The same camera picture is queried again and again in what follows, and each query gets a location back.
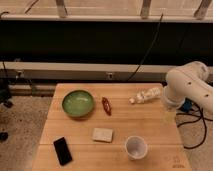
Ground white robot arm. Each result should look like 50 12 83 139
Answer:
161 61 213 114

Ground green ceramic bowl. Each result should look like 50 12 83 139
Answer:
62 90 95 118

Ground white ceramic cup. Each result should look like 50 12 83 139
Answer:
124 136 148 160

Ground red chili pepper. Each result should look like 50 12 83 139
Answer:
102 97 111 116

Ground wooden table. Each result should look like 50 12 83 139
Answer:
32 83 191 171

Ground clear plastic bottle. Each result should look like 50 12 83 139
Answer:
129 87 161 104

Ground beige sponge block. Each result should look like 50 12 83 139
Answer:
92 128 113 142

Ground black smartphone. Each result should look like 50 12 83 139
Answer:
53 137 72 166

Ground blue power box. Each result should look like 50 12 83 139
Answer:
180 99 192 112

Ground black chair base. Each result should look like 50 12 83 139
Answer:
0 78 15 142

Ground black hanging cable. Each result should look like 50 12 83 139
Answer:
125 13 165 83

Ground black floor cables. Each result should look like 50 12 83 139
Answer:
175 102 213 150

